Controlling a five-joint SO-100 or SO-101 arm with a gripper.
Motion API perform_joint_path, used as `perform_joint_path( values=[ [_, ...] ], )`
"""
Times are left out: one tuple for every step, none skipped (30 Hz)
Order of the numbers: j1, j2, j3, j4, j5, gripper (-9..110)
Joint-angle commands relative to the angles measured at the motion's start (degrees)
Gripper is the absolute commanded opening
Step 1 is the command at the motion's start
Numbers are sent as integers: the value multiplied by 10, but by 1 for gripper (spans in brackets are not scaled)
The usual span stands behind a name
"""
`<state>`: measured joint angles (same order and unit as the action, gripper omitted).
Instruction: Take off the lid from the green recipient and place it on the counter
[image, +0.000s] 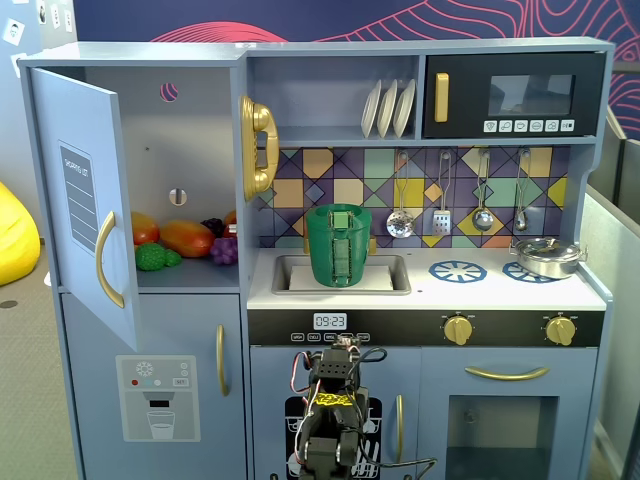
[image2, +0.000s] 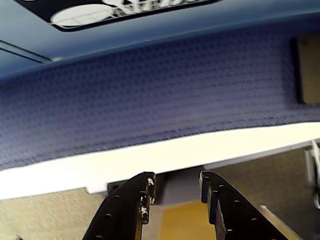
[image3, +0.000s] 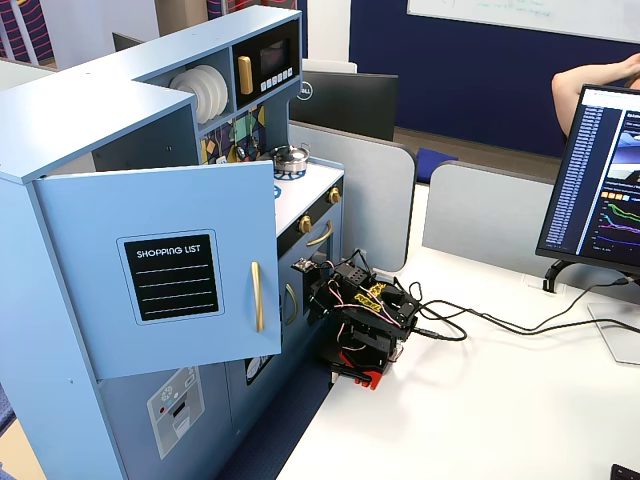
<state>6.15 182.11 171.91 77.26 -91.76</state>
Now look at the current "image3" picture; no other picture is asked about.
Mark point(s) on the monitor with lit screen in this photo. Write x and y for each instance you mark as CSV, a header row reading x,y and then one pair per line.
x,y
590,175

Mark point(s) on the steel toy pot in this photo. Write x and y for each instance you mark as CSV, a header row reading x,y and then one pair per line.
x,y
290,162

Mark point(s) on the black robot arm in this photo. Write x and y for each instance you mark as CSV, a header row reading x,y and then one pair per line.
x,y
392,310

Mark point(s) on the small wrist camera board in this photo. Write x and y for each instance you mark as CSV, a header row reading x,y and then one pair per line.
x,y
303,265

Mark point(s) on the black monitor stand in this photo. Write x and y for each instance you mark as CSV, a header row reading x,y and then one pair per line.
x,y
555,275

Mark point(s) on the blue shopping list fridge door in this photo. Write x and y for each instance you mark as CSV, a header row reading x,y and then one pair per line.
x,y
100,210

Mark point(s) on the dark phone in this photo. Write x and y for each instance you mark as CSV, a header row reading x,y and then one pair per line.
x,y
627,472

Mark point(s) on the blue chair seat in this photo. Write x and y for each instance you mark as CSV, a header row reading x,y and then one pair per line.
x,y
435,162

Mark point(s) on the white toy plate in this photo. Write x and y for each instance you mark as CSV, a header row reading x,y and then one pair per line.
x,y
181,86
214,95
196,82

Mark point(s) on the blue wooden toy kitchen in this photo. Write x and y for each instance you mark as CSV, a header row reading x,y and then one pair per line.
x,y
60,125

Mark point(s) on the white whiteboard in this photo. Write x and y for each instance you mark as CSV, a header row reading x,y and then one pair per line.
x,y
500,15

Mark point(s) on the black dell monitor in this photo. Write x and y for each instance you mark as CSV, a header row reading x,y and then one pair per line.
x,y
345,102

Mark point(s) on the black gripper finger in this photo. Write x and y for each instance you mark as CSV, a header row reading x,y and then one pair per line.
x,y
315,316

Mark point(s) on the steel toy ladle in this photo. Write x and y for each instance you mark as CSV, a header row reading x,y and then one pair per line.
x,y
241,151

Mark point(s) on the orange black table clamp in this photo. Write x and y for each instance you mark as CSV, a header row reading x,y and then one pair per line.
x,y
370,377

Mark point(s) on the gold stove knob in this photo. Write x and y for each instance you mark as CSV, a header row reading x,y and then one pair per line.
x,y
334,195
305,225

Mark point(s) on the grey desk divider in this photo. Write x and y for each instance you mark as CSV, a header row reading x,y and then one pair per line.
x,y
480,215
370,200

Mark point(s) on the clear flat stand base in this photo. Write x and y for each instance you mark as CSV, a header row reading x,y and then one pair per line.
x,y
617,340

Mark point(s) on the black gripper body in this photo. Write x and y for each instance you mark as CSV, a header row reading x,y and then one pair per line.
x,y
316,299

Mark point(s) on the steel pot lid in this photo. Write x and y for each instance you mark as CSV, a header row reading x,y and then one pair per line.
x,y
289,151

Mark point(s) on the steel toy spatula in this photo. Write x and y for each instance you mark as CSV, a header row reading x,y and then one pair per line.
x,y
221,160

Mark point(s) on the black toy microwave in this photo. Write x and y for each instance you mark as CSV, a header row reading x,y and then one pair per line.
x,y
265,65

